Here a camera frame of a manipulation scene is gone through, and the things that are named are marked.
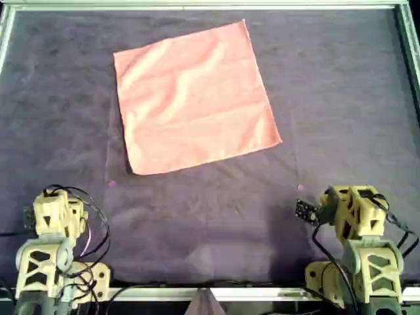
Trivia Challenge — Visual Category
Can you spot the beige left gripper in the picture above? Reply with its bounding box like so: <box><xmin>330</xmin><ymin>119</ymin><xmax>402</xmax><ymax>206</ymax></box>
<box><xmin>32</xmin><ymin>188</ymin><xmax>89</xmax><ymax>243</ymax></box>

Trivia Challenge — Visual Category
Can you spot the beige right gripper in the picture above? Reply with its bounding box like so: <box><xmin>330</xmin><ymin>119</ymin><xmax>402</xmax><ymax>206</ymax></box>
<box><xmin>320</xmin><ymin>185</ymin><xmax>385</xmax><ymax>246</ymax></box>

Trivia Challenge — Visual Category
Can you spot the pink square cloth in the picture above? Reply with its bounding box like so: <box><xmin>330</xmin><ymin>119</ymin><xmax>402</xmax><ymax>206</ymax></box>
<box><xmin>113</xmin><ymin>18</ymin><xmax>284</xmax><ymax>177</ymax></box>

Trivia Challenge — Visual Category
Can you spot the purple fabric table mat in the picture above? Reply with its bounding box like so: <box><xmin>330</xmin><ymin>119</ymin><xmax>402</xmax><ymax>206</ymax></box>
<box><xmin>0</xmin><ymin>8</ymin><xmax>420</xmax><ymax>288</ymax></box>

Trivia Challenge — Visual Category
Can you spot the grey triangular stand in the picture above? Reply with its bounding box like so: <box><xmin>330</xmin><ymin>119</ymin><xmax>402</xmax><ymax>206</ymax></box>
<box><xmin>186</xmin><ymin>287</ymin><xmax>227</xmax><ymax>315</ymax></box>

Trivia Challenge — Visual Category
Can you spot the left gripper camera board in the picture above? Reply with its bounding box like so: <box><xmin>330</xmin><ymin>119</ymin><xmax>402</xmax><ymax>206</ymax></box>
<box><xmin>22</xmin><ymin>207</ymin><xmax>36</xmax><ymax>230</ymax></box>

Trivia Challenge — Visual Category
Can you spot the gripper camera board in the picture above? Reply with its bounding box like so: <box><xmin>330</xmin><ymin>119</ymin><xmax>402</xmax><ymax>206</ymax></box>
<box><xmin>22</xmin><ymin>207</ymin><xmax>36</xmax><ymax>230</ymax></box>
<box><xmin>295</xmin><ymin>198</ymin><xmax>335</xmax><ymax>227</ymax></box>

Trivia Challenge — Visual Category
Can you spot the black right gripper motor cable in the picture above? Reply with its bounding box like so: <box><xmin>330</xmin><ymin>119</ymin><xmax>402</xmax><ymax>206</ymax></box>
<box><xmin>372</xmin><ymin>193</ymin><xmax>420</xmax><ymax>260</ymax></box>

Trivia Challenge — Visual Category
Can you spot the white red left motor wire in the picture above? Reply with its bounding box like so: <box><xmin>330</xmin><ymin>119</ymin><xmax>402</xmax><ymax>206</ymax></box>
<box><xmin>78</xmin><ymin>222</ymin><xmax>95</xmax><ymax>259</ymax></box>

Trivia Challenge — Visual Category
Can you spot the right gripper camera board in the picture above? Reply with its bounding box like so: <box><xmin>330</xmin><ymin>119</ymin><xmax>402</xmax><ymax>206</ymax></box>
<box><xmin>295</xmin><ymin>198</ymin><xmax>335</xmax><ymax>227</ymax></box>

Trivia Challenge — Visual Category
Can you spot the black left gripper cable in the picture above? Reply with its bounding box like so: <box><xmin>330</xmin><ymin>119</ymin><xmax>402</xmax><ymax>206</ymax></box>
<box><xmin>44</xmin><ymin>185</ymin><xmax>111</xmax><ymax>263</ymax></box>

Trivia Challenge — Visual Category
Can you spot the aluminium table frame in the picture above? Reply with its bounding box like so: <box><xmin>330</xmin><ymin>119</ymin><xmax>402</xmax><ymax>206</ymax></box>
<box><xmin>0</xmin><ymin>0</ymin><xmax>420</xmax><ymax>303</ymax></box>

